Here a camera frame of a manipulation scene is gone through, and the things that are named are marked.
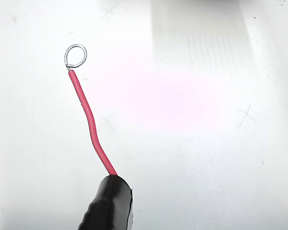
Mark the red wire with metal loop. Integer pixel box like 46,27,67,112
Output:
64,44,119,177

